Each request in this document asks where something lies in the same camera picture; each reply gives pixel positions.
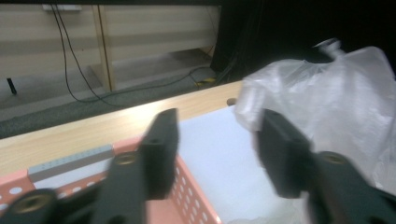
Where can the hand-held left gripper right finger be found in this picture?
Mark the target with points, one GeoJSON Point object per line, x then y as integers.
{"type": "Point", "coordinates": [283, 155]}

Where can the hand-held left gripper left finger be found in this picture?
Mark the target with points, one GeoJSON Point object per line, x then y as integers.
{"type": "Point", "coordinates": [160, 155]}

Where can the clear smiley-print plastic bag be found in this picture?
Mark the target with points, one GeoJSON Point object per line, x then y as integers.
{"type": "Point", "coordinates": [336, 102]}

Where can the pink perforated plastic basket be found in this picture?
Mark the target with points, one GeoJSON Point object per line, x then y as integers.
{"type": "Point", "coordinates": [193, 199]}

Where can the grey strip on basket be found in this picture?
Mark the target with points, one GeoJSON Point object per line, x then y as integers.
{"type": "Point", "coordinates": [68, 163]}

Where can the light wooden shelf unit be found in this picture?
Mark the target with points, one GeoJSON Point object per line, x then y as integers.
{"type": "Point", "coordinates": [140, 34]}

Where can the small black upright object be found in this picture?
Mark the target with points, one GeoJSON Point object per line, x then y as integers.
{"type": "Point", "coordinates": [11, 86]}

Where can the white power strip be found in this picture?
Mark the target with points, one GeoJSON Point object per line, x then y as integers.
{"type": "Point", "coordinates": [62, 7]}

